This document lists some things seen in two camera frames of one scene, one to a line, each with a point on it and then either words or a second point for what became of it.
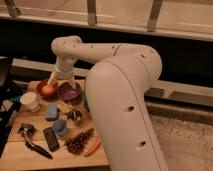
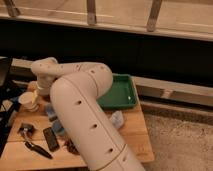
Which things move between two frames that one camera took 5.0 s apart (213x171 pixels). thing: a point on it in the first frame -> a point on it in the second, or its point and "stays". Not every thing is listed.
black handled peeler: (27, 130) stays
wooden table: (53, 129) stays
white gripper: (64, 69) -> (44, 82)
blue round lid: (60, 127) stays
